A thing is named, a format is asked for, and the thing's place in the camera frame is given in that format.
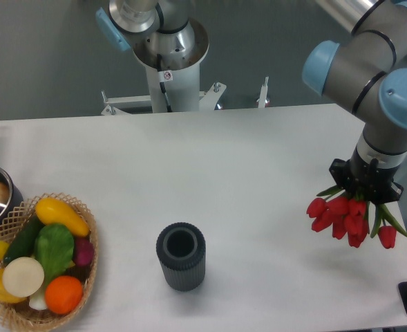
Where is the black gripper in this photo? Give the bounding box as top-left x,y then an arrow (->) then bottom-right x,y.
329,149 -> 404,204

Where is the red tulip bouquet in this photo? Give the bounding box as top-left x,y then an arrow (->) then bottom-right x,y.
306,185 -> 407,249

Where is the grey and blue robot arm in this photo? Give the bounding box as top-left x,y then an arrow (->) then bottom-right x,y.
95,1 -> 407,205

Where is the dark grey ribbed vase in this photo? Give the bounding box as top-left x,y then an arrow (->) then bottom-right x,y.
155,222 -> 206,292

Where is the yellow squash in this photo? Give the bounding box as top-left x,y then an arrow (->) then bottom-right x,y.
35,197 -> 90,237

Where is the green lettuce leaf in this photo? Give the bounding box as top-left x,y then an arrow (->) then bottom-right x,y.
34,223 -> 74,286

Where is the orange fruit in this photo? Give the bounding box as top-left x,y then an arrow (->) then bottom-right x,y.
44,275 -> 83,315

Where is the woven wicker basket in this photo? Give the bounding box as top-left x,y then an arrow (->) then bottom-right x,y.
0,193 -> 99,331

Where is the dark green cucumber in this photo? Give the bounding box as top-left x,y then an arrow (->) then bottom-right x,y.
3,215 -> 44,266

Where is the white leek stalk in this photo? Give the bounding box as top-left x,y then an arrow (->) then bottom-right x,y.
28,286 -> 48,311

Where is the white round onion slice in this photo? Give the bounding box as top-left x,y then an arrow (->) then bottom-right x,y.
2,257 -> 44,297

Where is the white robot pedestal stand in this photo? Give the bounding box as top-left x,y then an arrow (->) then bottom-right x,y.
100,17 -> 271,116

